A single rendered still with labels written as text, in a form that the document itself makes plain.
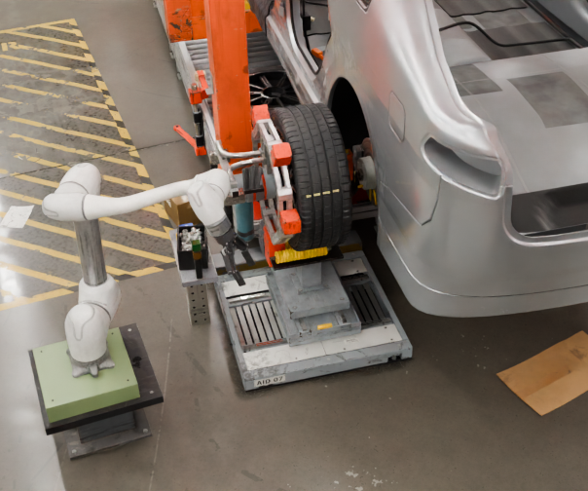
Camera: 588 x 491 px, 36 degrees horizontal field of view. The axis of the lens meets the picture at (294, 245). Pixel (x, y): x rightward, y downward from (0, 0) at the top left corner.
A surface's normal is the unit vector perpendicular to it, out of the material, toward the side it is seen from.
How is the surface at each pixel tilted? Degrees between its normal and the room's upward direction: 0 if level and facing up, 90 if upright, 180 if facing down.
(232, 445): 0
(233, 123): 90
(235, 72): 90
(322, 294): 0
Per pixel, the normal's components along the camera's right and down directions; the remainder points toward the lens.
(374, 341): -0.02, -0.79
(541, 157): 0.07, -0.52
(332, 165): 0.18, -0.07
